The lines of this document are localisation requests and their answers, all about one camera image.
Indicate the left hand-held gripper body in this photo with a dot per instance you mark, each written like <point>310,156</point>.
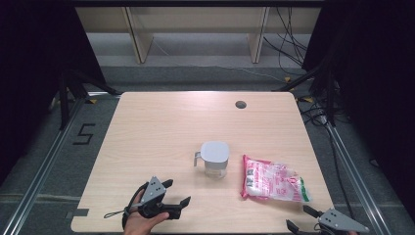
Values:
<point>154,190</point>

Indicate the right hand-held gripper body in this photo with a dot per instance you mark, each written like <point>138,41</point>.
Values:
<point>340,222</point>

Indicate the pink and white plastic bag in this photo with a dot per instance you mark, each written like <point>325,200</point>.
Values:
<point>272,178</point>

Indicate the clear jar with white lid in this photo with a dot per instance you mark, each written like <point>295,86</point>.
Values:
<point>214,156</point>

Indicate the person's right hand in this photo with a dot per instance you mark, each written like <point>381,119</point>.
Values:
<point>352,233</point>

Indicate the person's left hand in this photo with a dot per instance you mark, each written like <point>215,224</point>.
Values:
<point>141,225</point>

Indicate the black stand legs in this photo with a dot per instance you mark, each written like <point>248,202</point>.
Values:
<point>321,81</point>
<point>70,88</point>

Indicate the black curtain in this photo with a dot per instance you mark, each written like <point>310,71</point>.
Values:
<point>39,65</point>
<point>375,81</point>

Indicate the beige wooden shelf unit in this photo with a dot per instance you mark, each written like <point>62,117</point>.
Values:
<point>195,19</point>

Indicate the metal floor rail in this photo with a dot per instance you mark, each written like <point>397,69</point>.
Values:
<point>359,182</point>
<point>39,178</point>

